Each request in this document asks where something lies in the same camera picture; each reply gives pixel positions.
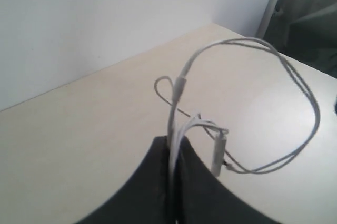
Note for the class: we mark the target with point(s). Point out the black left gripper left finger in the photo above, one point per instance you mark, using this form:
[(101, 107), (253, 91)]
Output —
[(143, 198)]

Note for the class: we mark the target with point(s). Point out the grey metal frame post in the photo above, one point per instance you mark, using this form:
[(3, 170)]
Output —
[(266, 18)]

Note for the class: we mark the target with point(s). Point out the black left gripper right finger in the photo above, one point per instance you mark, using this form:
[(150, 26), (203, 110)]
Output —
[(201, 198)]

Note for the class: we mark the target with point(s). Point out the white wired earphones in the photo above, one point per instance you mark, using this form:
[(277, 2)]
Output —
[(219, 134)]

